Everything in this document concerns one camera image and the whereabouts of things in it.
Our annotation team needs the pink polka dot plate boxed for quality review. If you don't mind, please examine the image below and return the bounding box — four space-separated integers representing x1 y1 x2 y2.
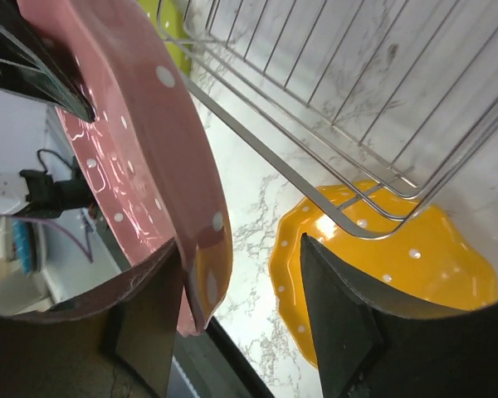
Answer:
18 1 232 335

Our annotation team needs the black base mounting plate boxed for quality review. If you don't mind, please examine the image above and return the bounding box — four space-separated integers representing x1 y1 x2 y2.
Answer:
167 318 273 398

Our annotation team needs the orange polka dot plate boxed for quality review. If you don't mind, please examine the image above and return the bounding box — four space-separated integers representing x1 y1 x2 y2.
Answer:
269 198 498 366

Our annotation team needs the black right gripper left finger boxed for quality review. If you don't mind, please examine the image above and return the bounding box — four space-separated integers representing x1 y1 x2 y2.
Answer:
0 242 183 397

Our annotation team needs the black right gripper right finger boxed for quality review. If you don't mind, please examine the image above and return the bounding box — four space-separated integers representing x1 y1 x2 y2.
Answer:
300 235 498 397

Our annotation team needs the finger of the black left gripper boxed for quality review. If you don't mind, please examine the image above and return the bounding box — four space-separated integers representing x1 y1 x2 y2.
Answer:
0 1 95 122

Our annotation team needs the wire dish rack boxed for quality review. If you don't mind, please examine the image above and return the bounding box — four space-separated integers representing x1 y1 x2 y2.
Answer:
169 1 498 240

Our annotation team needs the green polka dot plate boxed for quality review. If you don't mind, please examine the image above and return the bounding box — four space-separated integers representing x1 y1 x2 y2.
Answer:
137 0 192 76

